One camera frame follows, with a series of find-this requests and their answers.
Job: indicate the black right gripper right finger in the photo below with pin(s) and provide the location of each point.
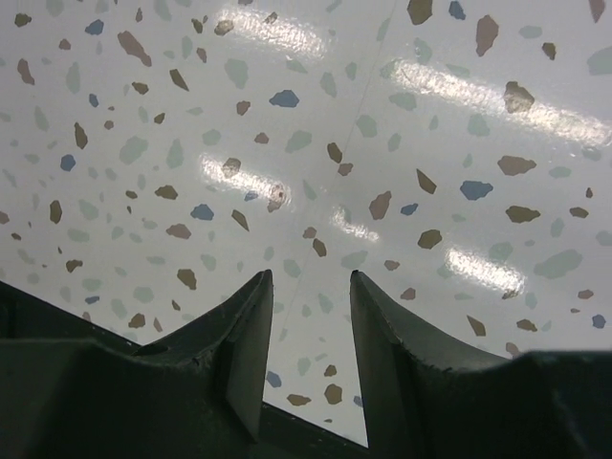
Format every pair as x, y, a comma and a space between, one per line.
426, 394

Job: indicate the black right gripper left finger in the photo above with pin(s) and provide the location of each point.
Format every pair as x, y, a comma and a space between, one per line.
167, 392

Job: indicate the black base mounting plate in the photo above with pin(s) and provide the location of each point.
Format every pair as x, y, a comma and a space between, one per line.
48, 315

